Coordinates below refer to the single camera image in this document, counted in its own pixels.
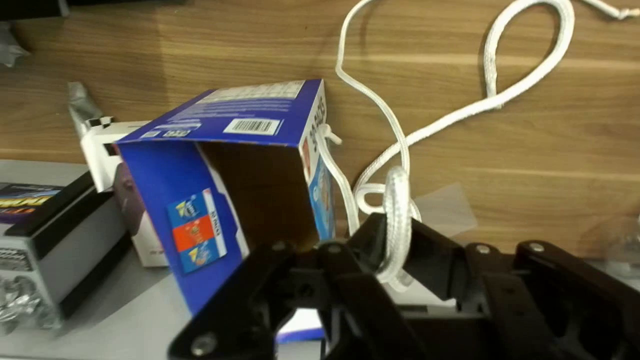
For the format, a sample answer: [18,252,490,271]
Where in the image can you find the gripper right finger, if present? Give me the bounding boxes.
[410,218,640,360]

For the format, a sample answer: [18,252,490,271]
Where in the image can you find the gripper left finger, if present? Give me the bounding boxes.
[167,212,426,360]

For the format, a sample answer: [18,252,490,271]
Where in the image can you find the thin white rope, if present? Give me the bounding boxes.
[314,0,423,294]

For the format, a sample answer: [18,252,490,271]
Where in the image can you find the blue cardboard box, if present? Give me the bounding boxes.
[114,79,337,344]

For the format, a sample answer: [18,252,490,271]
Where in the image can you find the grey and black box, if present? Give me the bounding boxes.
[0,170,132,336]

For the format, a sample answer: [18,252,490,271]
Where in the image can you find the white cardboard box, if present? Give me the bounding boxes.
[80,119,171,268]

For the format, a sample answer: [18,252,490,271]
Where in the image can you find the clear plastic wrapper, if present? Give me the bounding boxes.
[597,214,640,281]

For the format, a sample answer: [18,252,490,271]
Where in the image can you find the clear plastic sheet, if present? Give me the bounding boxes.
[414,182,479,237]

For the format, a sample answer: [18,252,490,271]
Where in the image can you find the crumpled silver foil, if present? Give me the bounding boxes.
[0,22,28,68]

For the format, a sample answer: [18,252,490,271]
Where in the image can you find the thick white braided rope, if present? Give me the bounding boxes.
[352,0,640,217]

